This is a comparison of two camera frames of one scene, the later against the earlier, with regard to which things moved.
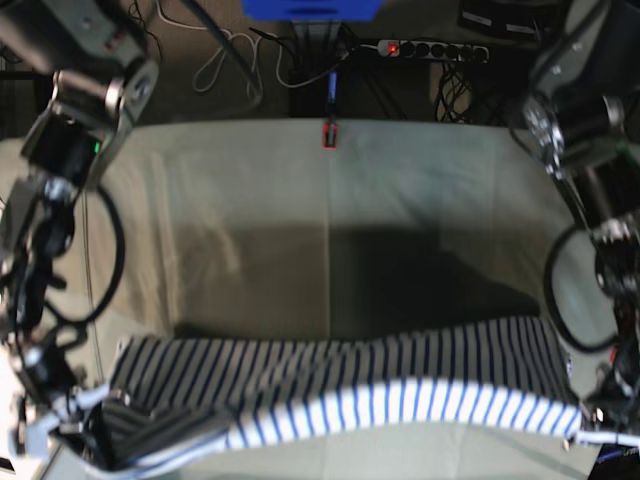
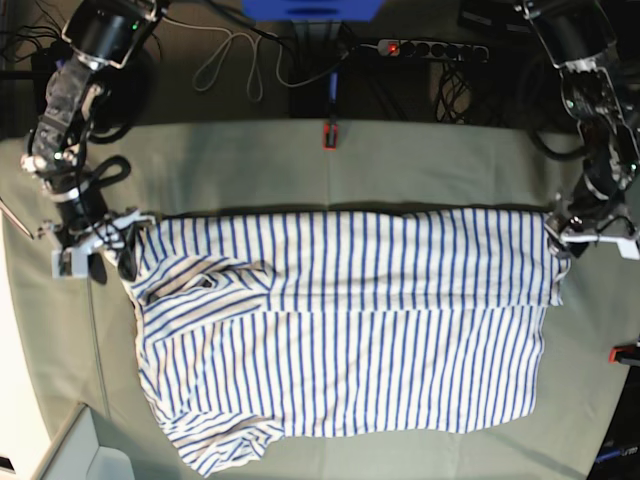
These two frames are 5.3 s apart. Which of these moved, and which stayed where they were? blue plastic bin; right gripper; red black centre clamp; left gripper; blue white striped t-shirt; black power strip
Moved: blue white striped t-shirt; right gripper; left gripper
Stayed: blue plastic bin; black power strip; red black centre clamp
